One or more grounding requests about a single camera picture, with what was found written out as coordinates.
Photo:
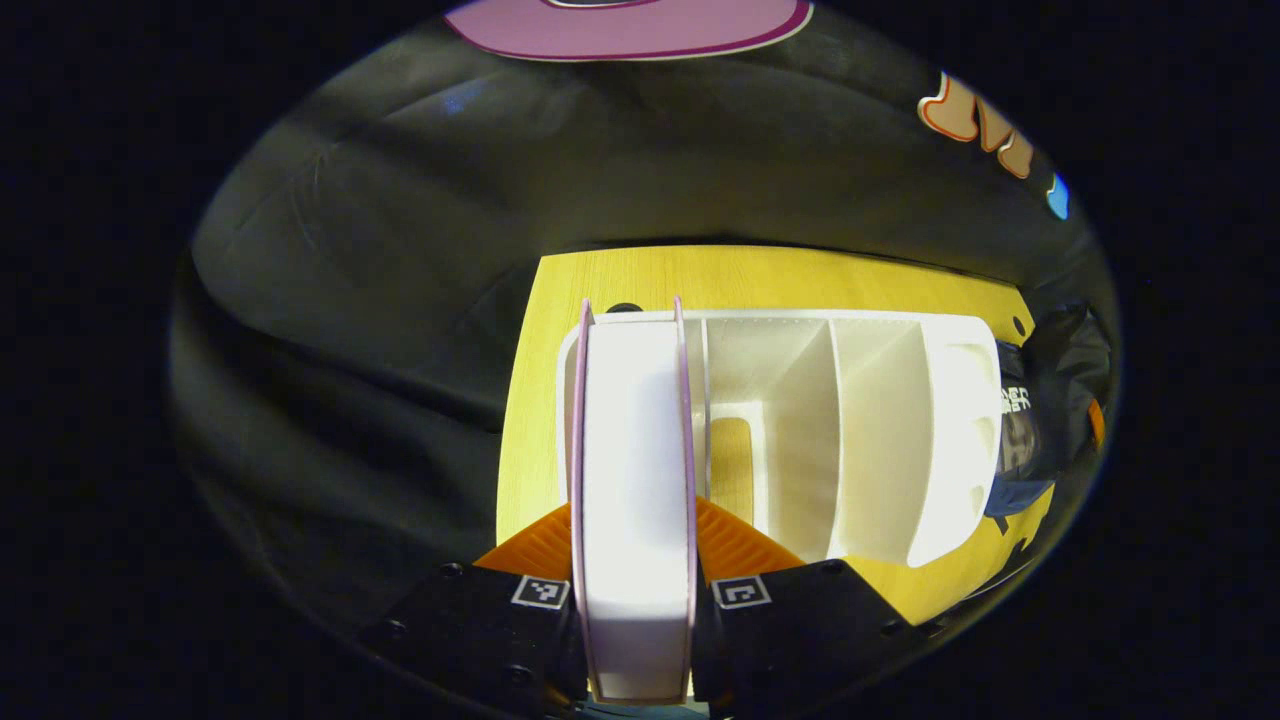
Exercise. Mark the white plastic bookshelf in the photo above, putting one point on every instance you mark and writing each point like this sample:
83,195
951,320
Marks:
870,440

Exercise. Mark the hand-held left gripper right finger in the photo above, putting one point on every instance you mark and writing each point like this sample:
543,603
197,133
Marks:
790,630

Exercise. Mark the black book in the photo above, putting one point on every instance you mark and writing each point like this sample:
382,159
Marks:
1015,440

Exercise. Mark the blue schoolbag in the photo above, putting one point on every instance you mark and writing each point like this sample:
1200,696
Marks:
1065,380

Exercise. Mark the black backdrop cloth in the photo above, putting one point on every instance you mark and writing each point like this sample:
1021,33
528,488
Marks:
400,250

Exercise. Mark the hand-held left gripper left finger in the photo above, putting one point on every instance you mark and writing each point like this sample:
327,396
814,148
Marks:
480,630

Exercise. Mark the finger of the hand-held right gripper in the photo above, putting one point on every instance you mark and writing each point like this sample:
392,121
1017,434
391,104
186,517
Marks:
1096,425

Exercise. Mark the pink book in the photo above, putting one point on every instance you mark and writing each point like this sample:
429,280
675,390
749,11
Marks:
635,500

